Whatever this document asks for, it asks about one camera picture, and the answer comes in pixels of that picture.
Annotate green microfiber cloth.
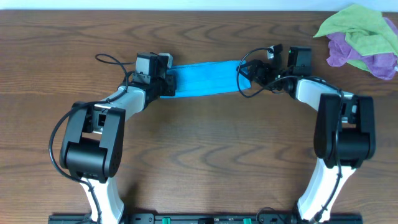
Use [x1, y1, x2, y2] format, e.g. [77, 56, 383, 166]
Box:
[312, 4, 398, 73]

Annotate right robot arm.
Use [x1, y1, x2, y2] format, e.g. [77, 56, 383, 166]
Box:
[236, 44, 376, 223]

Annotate purple microfiber cloth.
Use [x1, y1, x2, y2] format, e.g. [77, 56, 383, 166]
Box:
[325, 17, 398, 81]

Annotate blue microfiber cloth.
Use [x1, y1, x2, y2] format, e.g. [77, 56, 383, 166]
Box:
[167, 60, 251, 98]

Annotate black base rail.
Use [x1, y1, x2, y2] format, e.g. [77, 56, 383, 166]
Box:
[48, 212, 363, 224]

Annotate left black cable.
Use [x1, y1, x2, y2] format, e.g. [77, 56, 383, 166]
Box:
[48, 53, 137, 224]

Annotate right black cable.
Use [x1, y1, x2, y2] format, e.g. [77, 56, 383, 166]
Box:
[236, 47, 345, 222]

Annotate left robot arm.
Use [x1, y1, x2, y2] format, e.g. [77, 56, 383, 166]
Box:
[53, 52, 177, 223]

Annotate black cable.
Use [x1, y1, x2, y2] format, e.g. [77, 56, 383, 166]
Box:
[48, 53, 137, 224]
[236, 47, 345, 222]

